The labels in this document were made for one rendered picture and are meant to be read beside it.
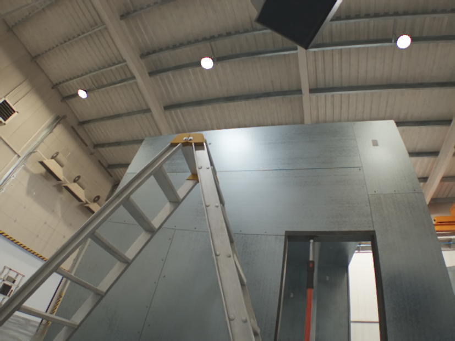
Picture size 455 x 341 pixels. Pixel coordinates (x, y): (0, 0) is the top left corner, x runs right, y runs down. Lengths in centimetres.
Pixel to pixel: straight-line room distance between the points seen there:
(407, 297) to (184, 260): 137
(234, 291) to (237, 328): 12
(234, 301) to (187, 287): 86
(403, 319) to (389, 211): 67
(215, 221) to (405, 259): 116
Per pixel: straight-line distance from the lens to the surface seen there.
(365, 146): 216
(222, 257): 89
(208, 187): 108
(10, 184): 1066
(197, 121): 923
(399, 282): 161
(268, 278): 154
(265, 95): 794
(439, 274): 172
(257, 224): 170
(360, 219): 172
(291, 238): 168
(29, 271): 1175
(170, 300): 169
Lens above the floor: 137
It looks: 40 degrees up
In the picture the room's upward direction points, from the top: 15 degrees clockwise
